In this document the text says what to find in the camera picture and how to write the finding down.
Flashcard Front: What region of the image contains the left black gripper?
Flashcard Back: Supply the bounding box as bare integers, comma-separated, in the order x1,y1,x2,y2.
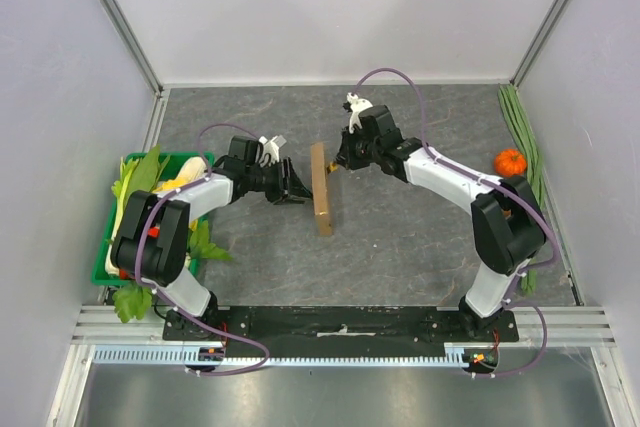
246,157,314,206

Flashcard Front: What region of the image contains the brown cardboard box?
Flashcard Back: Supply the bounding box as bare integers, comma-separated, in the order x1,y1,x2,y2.
311,142,333,236

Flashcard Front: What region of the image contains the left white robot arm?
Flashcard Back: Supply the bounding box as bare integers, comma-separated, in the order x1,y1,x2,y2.
110,136,313,340

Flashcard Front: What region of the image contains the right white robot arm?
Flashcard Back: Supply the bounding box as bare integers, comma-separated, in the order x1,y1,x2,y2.
335,99,547,341

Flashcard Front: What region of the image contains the yellow toy napa cabbage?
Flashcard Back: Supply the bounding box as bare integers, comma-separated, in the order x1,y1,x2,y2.
153,156,206,193

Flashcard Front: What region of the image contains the green plastic basket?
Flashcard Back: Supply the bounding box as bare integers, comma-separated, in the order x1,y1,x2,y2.
90,151,217,289

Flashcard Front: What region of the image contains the orange toy pumpkin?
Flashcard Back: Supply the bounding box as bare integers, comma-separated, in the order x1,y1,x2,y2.
493,149,528,177

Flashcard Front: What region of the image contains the green long beans bundle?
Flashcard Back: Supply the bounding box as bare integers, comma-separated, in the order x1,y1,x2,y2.
497,83,547,294

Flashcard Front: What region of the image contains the green leafy vegetable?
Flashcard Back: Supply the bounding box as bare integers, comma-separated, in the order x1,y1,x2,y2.
109,145,167,244

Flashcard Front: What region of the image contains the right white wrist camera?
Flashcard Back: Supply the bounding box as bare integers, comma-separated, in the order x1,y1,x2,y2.
343,93,373,134

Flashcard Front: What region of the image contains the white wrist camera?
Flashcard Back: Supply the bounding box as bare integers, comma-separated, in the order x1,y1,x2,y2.
343,93,373,134
258,135,287,167

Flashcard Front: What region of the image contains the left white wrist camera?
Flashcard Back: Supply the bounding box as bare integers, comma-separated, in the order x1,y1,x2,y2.
258,135,287,167

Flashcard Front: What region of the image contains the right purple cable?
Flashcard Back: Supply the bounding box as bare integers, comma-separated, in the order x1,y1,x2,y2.
355,66,559,378

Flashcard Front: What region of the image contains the purple cable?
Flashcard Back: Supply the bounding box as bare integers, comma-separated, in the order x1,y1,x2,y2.
355,66,559,378
134,122,271,377

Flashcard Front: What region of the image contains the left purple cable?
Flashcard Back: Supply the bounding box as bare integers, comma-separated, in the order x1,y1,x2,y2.
134,122,271,377

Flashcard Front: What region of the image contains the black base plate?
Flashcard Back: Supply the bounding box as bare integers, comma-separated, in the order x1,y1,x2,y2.
162,304,521,359

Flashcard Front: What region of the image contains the grey slotted cable duct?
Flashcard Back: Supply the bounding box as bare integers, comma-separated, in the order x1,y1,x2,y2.
93,344,469,368

